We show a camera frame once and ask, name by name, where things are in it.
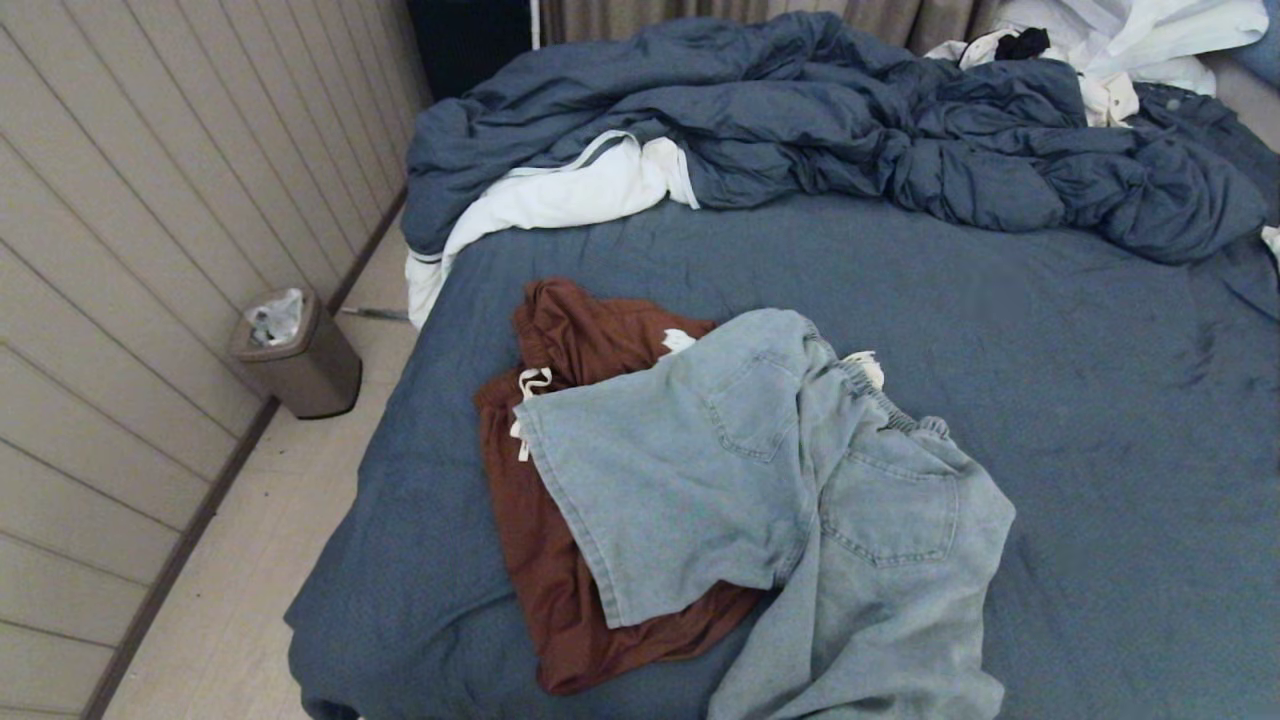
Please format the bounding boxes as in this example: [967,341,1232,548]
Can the light blue denim jeans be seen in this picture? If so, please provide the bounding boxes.
[512,307,1018,720]

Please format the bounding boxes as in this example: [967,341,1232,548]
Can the rust brown shorts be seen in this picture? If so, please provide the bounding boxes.
[472,277,766,698]

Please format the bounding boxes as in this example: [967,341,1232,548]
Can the dark blue crumpled duvet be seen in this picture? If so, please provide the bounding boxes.
[400,10,1273,266]

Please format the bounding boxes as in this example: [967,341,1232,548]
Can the brown trash bin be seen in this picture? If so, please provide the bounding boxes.
[230,290,363,419]

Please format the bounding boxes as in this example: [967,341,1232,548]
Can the black cabinet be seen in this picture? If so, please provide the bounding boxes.
[405,0,536,101]

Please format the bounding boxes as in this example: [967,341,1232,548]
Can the white plastic bin bag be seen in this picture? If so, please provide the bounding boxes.
[245,289,304,348]

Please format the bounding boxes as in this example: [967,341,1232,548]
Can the beige curtain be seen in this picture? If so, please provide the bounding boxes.
[540,0,1011,56]

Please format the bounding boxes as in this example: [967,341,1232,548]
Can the blue bed sheet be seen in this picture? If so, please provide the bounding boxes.
[283,190,1280,720]

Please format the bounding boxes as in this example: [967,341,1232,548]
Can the small black garment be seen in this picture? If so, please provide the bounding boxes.
[995,27,1051,61]

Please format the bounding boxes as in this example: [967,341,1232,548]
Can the cream jacket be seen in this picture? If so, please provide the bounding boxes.
[925,30,1141,128]

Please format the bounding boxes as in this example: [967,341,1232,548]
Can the white shirt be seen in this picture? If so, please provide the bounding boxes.
[995,0,1271,96]

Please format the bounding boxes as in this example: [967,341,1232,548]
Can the dark denim garment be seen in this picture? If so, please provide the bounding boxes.
[1135,82,1280,216]

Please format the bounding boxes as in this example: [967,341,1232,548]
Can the blue pillow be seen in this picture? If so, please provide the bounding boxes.
[1235,25,1280,91]

